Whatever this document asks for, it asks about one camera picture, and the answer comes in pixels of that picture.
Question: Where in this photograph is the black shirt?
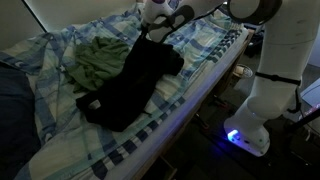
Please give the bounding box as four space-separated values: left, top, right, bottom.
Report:
76 35 184 132

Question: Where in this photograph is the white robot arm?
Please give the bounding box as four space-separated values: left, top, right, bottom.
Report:
142 0 320 157

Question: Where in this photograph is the green shirt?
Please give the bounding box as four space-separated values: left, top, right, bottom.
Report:
66 36 130 93

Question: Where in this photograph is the white sneaker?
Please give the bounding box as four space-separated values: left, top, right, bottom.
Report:
233 64 253 78

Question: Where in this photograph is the blue plaid bed sheet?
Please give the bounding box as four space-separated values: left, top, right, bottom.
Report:
0 4 248 180

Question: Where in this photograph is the dark blue pillow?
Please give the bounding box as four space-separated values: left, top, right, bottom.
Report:
0 63 40 180

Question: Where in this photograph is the wooden bed frame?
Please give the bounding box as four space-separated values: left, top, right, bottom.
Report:
114 29 253 180

